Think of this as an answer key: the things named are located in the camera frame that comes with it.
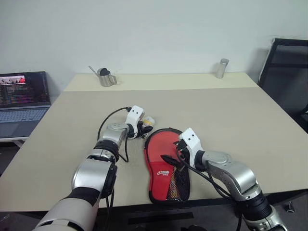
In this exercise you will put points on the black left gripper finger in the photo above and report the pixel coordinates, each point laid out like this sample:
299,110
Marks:
142,135
146,129

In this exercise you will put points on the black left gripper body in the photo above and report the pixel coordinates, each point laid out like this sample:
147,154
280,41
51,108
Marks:
134,132

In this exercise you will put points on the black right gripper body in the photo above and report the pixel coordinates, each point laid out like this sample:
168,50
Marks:
184,151

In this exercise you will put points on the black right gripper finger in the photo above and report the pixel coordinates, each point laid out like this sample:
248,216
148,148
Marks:
177,140
172,161

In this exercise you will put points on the red black paddle case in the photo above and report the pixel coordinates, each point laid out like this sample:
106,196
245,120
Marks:
158,154

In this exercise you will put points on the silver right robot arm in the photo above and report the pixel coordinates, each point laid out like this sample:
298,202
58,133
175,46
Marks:
231,170

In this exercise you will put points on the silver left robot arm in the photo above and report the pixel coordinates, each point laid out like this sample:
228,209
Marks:
96,168

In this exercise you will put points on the small white yellow object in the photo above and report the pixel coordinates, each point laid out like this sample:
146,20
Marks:
149,120

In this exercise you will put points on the steel pitcher with black lid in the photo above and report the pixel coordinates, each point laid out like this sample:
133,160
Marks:
107,78

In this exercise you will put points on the steel cylinder shaker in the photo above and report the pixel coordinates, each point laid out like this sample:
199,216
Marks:
222,68

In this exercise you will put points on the open grey laptop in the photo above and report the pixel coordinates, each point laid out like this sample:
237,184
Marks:
22,103

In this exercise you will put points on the small grey object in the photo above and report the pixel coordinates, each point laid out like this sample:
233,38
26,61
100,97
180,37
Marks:
289,206

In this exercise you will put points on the white side table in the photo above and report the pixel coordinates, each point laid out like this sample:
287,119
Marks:
14,139

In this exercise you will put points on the black chair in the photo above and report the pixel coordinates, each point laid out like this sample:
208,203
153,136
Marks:
286,72

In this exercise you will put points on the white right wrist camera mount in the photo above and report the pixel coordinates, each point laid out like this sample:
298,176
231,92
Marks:
191,139

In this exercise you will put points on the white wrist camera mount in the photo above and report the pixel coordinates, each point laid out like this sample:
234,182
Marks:
191,139
134,115

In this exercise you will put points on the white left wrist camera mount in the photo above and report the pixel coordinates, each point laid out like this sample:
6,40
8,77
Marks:
134,115

